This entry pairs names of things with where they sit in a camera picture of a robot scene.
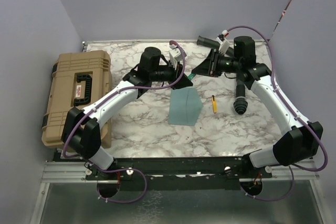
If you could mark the green white glue stick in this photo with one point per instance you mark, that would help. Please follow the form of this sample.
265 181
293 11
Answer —
191 76

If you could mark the tan plastic tool case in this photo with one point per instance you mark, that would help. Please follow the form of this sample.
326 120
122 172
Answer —
78 79

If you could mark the yellow utility knife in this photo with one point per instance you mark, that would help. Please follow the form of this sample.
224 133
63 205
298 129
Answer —
214 104

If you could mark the aluminium frame rail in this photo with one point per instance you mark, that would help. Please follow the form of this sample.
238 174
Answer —
75 172

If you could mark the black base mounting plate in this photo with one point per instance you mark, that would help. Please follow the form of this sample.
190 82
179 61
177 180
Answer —
185 173

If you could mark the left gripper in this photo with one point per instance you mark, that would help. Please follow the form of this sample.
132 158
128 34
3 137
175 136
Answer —
184 82

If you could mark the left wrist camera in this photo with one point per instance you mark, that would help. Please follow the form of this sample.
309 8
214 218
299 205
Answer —
175 56

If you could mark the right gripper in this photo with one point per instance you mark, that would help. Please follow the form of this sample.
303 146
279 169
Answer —
209 66

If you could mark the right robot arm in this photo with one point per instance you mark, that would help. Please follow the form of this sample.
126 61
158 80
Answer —
299 135

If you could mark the teal envelope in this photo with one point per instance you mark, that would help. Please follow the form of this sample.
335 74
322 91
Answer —
185 107

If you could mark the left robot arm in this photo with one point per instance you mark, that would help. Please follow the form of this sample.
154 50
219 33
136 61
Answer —
82 128

